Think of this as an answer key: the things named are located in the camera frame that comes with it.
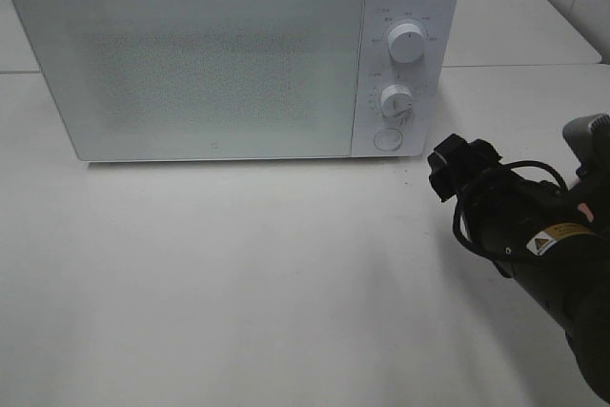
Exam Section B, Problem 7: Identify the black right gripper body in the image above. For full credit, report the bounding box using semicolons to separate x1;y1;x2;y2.
427;133;501;201

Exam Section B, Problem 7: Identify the round white door button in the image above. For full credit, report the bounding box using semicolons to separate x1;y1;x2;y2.
374;129;403;152

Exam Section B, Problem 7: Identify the white microwave door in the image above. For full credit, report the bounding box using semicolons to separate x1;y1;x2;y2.
12;0;363;162

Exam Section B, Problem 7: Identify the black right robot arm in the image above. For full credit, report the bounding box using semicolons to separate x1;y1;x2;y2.
428;134;609;400

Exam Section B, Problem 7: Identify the lower white timer knob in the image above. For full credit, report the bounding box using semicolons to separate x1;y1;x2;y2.
379;84;414;118

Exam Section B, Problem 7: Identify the upper white power knob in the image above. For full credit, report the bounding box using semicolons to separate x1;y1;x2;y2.
387;20;427;64

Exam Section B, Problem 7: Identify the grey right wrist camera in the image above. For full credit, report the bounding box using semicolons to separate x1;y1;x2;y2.
562;113;610;179

